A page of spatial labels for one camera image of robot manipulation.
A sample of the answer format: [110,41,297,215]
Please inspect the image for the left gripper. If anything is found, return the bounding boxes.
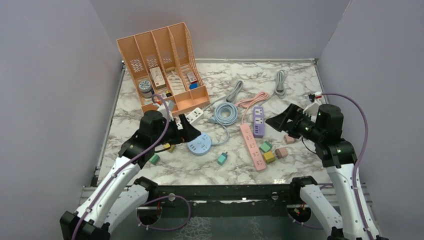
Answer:
[152,113,201,147]

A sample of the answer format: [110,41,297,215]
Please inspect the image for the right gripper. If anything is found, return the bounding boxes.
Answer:
[266,102,325,143]

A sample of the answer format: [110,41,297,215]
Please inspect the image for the green usb charger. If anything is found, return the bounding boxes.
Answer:
[259,141,273,153]

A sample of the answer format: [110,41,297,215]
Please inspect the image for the yellow usb charger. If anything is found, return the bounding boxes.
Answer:
[262,151,276,164]

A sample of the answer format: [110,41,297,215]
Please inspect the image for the teal usb charger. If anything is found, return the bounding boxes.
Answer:
[217,152,228,166]

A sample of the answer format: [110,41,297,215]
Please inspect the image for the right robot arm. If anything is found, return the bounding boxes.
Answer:
[265,103,383,240]

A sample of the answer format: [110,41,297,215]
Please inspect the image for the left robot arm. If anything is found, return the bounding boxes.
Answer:
[59,110,201,240]

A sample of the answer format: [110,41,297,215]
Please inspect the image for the white power strip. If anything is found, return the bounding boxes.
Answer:
[185,107,204,125]

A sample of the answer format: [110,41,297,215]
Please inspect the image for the round blue power strip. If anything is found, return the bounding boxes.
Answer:
[187,132,212,156]

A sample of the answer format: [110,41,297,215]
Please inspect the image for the pink usb charger upper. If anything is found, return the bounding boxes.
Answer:
[284,134,297,145]

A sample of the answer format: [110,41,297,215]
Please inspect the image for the pink usb charger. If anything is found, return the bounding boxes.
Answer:
[284,134,297,145]
[274,147,289,159]

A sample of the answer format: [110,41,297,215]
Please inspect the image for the yellow charger left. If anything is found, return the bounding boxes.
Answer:
[164,143,176,153]

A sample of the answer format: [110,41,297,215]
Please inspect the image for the purple power strip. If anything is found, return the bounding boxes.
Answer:
[252,106,265,139]

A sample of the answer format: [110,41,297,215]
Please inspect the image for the pink usb charger lower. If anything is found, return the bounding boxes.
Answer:
[274,147,289,159]

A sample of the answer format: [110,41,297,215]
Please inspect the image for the green charger left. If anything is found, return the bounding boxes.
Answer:
[149,153,161,165]

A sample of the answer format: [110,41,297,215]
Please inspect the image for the pink power strip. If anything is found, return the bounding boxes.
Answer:
[240,123,267,171]

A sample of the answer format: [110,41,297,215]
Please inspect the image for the round tin in organizer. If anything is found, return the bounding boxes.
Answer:
[138,80,154,98]

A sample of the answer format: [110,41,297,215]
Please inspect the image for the white red box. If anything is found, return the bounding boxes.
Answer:
[149,66,166,89]

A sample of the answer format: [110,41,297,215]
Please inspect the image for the orange desk file organizer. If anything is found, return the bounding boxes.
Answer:
[116,22,211,117]

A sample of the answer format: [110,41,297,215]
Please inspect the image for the grey cable bundle right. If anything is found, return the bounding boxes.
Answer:
[264,69,288,107]

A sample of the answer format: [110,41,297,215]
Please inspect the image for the grey cable bundle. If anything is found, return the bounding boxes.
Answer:
[264,69,288,107]
[202,80,244,112]

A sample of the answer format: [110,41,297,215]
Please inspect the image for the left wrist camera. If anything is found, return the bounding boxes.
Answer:
[157,100,175,121]

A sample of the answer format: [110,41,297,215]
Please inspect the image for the coiled light blue cable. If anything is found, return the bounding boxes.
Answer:
[207,102,239,147]

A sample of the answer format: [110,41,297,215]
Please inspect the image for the coiled pink cable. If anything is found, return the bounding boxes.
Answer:
[234,91,271,125]

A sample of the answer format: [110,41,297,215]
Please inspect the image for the grey cable bundle left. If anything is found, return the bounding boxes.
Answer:
[202,80,244,112]

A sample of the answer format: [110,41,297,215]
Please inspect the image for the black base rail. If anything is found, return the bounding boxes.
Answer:
[136,184,303,222]

